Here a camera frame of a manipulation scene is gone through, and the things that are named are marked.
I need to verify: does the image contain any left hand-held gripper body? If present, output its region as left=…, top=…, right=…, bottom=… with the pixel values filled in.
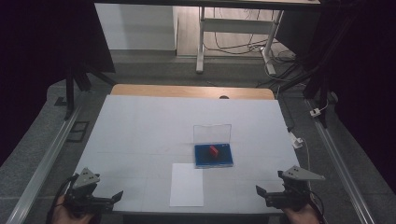
left=64, top=167, right=115, bottom=217

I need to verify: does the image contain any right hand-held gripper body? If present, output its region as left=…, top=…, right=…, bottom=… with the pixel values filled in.
left=273, top=165, right=326, bottom=213

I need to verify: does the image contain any blue ink pad clear case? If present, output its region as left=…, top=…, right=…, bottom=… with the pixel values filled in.
left=192, top=123, right=234, bottom=170

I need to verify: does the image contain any person's right hand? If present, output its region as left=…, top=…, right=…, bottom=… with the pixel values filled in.
left=281, top=203, right=321, bottom=224

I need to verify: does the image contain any person's left hand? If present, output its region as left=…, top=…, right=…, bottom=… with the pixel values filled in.
left=50, top=195, right=94, bottom=224

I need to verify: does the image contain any white table cover board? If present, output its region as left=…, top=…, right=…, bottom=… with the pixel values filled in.
left=73, top=94, right=317, bottom=216

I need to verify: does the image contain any white paper sheet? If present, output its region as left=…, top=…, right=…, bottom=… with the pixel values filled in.
left=169, top=162, right=205, bottom=208

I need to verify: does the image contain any black metal stand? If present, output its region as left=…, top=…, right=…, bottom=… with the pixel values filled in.
left=274, top=59, right=335, bottom=129
left=54, top=62, right=117, bottom=121

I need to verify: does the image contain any wooden table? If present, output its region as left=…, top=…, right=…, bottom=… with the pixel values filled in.
left=110, top=83, right=276, bottom=101

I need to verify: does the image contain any black curtain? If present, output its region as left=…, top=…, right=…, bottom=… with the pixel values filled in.
left=317, top=0, right=396, bottom=195
left=0, top=0, right=116, bottom=167

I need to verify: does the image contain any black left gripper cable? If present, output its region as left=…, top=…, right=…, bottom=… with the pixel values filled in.
left=46, top=173, right=80, bottom=224

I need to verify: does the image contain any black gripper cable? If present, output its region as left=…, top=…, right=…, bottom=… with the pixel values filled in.
left=307, top=189, right=327, bottom=224
left=46, top=173, right=80, bottom=224

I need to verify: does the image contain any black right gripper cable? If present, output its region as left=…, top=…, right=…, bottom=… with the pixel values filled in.
left=307, top=189, right=327, bottom=224

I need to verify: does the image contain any aluminium rail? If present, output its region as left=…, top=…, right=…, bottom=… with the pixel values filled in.
left=6, top=91, right=92, bottom=224
left=304, top=98, right=377, bottom=224

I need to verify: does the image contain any white adapter with cable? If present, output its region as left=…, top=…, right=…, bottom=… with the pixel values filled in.
left=290, top=132, right=313, bottom=190

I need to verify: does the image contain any black floor bracket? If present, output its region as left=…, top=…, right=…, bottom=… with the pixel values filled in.
left=66, top=120, right=91, bottom=144

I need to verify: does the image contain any white plug with cable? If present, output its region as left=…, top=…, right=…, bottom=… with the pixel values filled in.
left=309, top=102, right=331, bottom=119

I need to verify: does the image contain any tangle of black floor cables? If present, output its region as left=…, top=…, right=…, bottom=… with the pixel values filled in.
left=203, top=8, right=297, bottom=64

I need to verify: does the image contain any white desk frame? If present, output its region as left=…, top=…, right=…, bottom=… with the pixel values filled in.
left=195, top=6, right=285, bottom=77

